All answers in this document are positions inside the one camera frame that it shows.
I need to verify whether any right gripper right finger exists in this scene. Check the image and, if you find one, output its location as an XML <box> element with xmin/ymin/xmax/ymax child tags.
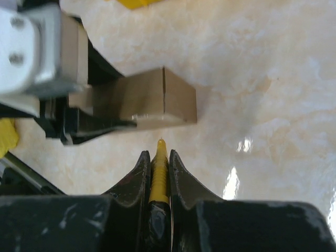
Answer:
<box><xmin>169</xmin><ymin>150</ymin><xmax>335</xmax><ymax>251</ymax></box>

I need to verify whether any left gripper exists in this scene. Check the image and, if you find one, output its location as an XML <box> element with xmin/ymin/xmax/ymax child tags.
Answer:
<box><xmin>0</xmin><ymin>15</ymin><xmax>139</xmax><ymax>146</ymax></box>

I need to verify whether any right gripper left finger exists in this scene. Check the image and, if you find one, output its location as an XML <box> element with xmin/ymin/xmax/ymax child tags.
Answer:
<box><xmin>1</xmin><ymin>151</ymin><xmax>150</xmax><ymax>251</ymax></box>

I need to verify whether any yellow utility knife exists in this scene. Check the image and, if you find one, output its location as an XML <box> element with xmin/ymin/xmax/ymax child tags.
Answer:
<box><xmin>144</xmin><ymin>139</ymin><xmax>171</xmax><ymax>251</ymax></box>

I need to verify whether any brown cardboard express box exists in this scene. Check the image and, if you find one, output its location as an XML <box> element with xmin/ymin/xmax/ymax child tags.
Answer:
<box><xmin>69</xmin><ymin>67</ymin><xmax>197</xmax><ymax>130</ymax></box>

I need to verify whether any yellow mesh bag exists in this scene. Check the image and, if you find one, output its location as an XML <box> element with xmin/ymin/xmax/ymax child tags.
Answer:
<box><xmin>0</xmin><ymin>118</ymin><xmax>19</xmax><ymax>159</ymax></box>

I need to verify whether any yellow plastic tray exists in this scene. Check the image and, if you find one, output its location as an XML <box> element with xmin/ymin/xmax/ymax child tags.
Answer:
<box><xmin>118</xmin><ymin>0</ymin><xmax>162</xmax><ymax>10</ymax></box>

